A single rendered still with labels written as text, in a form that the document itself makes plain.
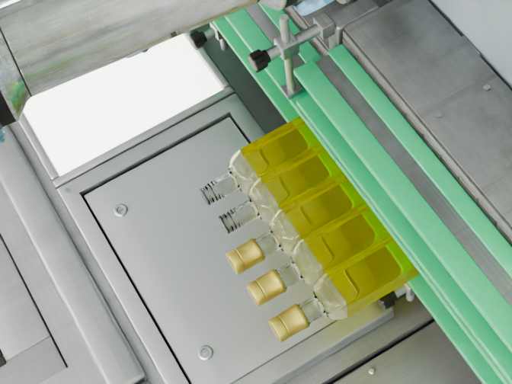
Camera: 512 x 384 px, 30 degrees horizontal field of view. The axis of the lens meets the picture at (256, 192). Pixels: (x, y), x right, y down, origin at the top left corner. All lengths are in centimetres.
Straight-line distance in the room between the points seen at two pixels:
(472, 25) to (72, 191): 68
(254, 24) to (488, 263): 55
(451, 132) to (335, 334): 35
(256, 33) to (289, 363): 50
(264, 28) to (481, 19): 37
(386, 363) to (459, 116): 39
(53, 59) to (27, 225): 71
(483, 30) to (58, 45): 60
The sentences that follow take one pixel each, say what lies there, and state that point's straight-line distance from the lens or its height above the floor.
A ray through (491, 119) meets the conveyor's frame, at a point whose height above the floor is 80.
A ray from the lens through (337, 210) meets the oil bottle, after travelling 131.
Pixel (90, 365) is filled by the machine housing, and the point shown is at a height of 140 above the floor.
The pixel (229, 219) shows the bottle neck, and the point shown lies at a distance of 133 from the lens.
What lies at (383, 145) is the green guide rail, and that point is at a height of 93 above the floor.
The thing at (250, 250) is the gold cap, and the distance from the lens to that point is 131.
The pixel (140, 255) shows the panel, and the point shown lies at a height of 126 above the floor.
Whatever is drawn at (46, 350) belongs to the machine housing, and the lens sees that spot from 151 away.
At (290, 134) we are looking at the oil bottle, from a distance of 138.
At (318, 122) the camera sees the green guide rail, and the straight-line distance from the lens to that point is 135.
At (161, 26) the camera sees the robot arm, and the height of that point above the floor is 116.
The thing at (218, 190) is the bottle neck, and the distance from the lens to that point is 136.
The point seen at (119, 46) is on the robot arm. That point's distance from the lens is 90.
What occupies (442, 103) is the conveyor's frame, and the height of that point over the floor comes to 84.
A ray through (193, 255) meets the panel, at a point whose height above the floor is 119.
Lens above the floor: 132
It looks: 10 degrees down
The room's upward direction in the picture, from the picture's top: 119 degrees counter-clockwise
